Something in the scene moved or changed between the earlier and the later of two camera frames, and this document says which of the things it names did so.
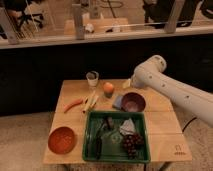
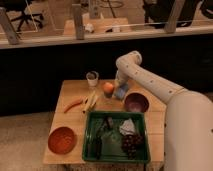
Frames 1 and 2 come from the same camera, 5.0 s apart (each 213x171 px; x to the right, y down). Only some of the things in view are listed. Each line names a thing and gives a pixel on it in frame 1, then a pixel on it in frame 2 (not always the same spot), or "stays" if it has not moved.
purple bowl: (133, 102) stays
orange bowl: (61, 140) stays
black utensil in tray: (107, 126) stays
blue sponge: (118, 102) to (121, 90)
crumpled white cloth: (127, 127) stays
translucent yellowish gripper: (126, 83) to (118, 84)
